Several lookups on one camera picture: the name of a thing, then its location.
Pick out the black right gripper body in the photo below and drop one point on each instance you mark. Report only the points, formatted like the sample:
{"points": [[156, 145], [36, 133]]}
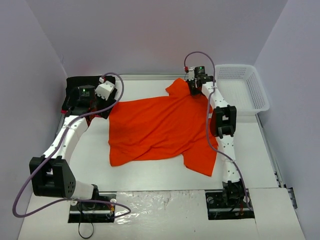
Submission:
{"points": [[194, 89]]}

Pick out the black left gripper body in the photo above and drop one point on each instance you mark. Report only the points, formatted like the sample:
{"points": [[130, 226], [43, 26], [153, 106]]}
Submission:
{"points": [[107, 110]]}

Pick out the orange t shirt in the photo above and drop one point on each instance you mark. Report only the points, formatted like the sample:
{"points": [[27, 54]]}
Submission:
{"points": [[163, 127]]}

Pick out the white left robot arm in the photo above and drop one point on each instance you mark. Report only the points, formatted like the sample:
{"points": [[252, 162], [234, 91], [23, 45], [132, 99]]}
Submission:
{"points": [[51, 173]]}

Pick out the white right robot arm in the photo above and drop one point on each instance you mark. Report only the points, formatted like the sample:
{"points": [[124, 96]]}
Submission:
{"points": [[222, 126]]}

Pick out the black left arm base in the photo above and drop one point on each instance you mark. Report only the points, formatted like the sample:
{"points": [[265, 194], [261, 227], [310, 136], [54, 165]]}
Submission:
{"points": [[91, 212]]}

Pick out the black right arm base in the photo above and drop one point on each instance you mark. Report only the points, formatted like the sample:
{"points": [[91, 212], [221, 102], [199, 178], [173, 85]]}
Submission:
{"points": [[218, 209]]}

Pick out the black folded t shirt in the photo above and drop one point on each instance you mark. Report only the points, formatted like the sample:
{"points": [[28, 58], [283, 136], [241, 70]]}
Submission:
{"points": [[77, 82]]}

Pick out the white plastic basket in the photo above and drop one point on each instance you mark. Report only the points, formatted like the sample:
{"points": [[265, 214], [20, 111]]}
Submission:
{"points": [[241, 86]]}

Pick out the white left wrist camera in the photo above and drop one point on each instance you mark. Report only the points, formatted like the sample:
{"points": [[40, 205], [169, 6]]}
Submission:
{"points": [[104, 90]]}

